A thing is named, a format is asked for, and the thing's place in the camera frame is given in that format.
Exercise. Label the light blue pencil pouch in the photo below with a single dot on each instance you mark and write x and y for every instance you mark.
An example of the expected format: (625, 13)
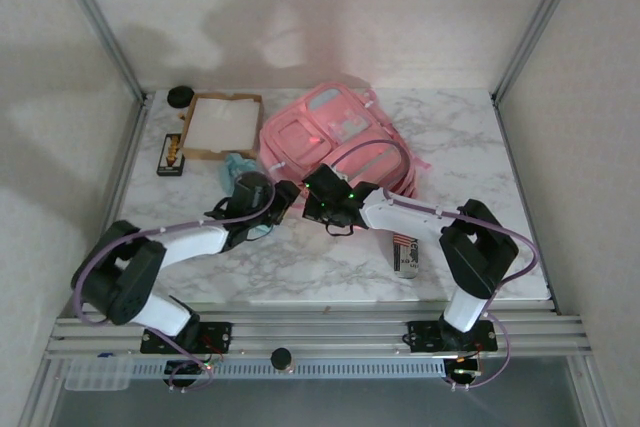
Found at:
(235, 167)

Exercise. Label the pink school backpack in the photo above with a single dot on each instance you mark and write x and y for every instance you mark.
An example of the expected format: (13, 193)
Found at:
(310, 132)

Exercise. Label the flag print white can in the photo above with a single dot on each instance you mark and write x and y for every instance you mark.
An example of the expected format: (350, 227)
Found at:
(407, 257)

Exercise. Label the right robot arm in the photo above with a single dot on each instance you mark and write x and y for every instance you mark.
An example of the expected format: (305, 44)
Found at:
(400, 212)

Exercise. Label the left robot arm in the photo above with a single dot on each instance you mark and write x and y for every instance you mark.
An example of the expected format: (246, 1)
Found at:
(190, 242)

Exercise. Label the brown cardboard tray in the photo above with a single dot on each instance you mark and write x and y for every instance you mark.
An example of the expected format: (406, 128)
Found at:
(192, 149)

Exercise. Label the white paper sheet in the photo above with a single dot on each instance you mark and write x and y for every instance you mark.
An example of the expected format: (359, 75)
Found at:
(225, 122)

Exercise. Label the black drill bit card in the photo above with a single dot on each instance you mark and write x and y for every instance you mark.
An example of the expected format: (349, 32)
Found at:
(171, 157)

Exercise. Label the black round cap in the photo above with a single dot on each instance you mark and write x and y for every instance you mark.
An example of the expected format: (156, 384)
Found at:
(180, 97)

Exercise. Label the black round knob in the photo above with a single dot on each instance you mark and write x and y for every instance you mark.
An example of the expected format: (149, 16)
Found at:
(281, 358)

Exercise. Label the black controller board with LEDs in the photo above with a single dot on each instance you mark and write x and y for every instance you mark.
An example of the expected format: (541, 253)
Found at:
(190, 369)
(462, 372)

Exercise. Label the clear plastic organizer box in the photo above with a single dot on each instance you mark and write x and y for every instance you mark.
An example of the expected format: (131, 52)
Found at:
(97, 374)

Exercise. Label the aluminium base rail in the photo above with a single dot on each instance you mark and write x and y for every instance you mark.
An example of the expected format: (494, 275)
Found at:
(325, 334)

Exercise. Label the aluminium frame post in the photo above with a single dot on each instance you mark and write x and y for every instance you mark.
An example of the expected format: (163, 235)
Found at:
(540, 22)
(102, 22)

